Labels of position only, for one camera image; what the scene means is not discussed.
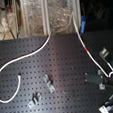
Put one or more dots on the black perforated pegboard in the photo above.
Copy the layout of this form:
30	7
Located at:
58	74

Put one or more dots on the white device with red cable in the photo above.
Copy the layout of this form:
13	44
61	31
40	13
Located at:
9	26

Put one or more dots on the blue plastic clamp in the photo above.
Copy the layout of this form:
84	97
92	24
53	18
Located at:
83	23

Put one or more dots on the clear plastic wrapped box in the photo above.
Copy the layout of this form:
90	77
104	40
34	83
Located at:
40	17

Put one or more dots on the grey cable clip upper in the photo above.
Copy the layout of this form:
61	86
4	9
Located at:
48	83

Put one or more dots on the grey cable clip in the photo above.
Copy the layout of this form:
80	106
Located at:
48	83
35	100

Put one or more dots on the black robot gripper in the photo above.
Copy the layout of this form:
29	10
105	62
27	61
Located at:
102	81

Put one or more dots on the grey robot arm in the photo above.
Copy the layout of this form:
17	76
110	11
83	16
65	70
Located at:
107	107

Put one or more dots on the grey cable clip lower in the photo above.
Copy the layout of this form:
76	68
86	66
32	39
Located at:
35	100

